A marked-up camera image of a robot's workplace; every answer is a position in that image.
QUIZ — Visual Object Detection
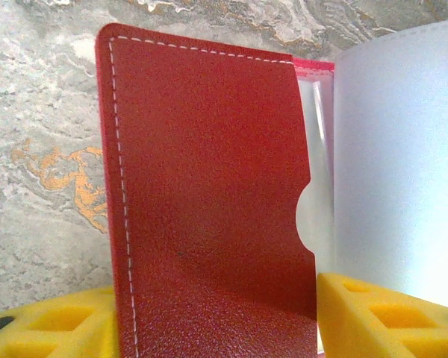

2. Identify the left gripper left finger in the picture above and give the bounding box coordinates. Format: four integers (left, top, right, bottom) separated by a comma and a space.
0, 286, 116, 358

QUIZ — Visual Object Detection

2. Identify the red leather card holder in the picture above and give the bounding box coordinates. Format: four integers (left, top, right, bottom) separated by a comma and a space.
95, 22, 448, 358

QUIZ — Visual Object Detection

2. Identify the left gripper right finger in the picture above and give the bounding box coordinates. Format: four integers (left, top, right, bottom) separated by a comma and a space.
316, 271, 448, 358

